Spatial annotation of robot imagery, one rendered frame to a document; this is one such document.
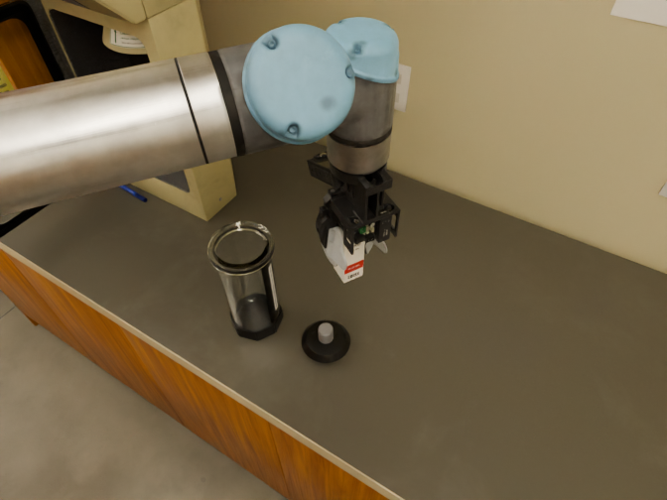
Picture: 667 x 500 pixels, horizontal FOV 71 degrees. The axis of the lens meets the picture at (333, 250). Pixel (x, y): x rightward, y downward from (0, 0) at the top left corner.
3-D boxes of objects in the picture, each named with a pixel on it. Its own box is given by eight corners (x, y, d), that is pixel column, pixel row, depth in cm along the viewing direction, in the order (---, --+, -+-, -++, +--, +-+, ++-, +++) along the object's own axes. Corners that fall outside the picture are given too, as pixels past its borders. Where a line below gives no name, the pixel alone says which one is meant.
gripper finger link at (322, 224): (316, 250, 67) (326, 203, 61) (311, 243, 68) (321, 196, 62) (343, 244, 69) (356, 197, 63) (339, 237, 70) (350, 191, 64)
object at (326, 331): (354, 332, 91) (356, 313, 86) (342, 374, 85) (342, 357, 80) (311, 320, 93) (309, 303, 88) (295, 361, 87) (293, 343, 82)
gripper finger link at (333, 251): (333, 292, 69) (343, 248, 62) (315, 264, 72) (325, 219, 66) (350, 286, 70) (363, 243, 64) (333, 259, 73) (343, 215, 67)
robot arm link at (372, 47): (304, 20, 46) (383, 6, 48) (310, 116, 54) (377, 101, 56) (331, 58, 41) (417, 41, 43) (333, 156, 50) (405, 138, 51)
